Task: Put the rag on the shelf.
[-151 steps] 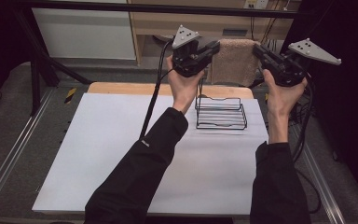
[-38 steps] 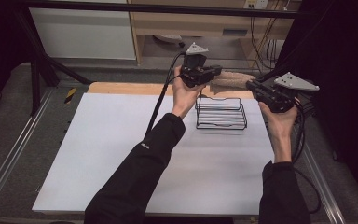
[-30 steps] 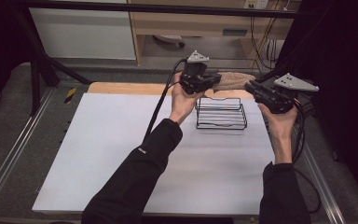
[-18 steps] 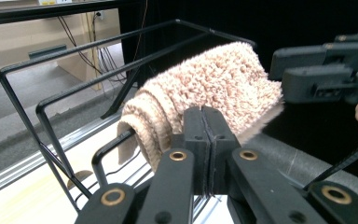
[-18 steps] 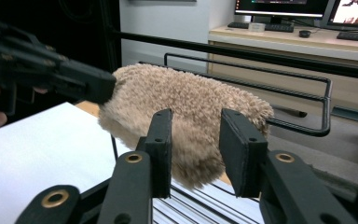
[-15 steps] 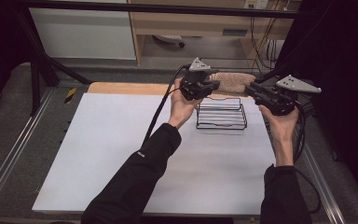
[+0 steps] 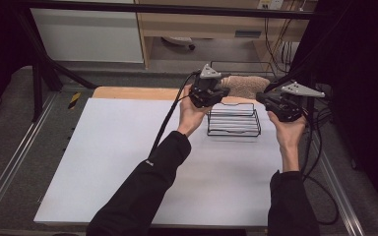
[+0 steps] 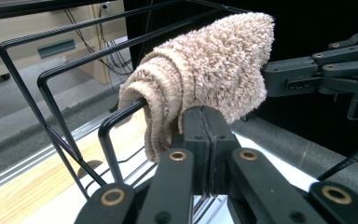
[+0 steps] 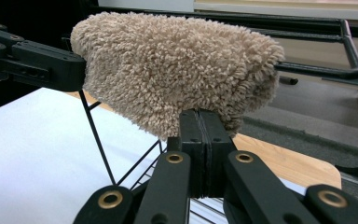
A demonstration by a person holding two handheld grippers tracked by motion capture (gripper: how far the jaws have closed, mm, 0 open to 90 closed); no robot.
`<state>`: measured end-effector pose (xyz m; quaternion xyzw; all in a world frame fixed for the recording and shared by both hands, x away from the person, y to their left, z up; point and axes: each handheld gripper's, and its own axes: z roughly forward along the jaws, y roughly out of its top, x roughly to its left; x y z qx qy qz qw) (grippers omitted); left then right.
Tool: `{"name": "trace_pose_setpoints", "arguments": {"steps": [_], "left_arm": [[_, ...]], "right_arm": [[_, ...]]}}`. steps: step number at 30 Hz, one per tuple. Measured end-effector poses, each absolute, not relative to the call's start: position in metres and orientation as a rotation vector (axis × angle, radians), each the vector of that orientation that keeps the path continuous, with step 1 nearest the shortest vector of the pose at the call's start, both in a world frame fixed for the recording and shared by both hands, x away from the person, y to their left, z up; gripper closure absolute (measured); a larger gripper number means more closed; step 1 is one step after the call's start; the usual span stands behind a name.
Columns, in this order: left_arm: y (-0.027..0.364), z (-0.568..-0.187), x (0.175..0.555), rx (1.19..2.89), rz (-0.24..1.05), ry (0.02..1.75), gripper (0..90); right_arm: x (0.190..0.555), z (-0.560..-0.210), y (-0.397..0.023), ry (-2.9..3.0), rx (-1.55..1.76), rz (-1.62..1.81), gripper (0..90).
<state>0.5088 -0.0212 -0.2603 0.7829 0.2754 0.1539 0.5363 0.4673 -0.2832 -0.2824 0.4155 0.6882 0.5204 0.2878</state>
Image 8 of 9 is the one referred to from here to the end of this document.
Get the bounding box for black wire rack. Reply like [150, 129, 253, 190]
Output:
[0, 0, 254, 224]

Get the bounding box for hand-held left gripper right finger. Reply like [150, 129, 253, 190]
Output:
[202, 106, 328, 224]

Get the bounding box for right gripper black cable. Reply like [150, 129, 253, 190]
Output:
[316, 128, 358, 182]

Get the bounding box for brown towel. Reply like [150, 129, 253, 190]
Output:
[117, 11, 276, 163]

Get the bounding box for white table mat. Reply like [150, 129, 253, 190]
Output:
[18, 130, 322, 224]

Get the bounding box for wooden desk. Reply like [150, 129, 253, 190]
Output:
[0, 0, 129, 86]

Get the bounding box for black frame crossbar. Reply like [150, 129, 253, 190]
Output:
[0, 0, 117, 22]

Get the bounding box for hanging black cables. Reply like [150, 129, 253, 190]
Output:
[62, 2, 135, 77]

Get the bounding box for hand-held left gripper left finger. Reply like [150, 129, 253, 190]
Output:
[135, 106, 212, 224]

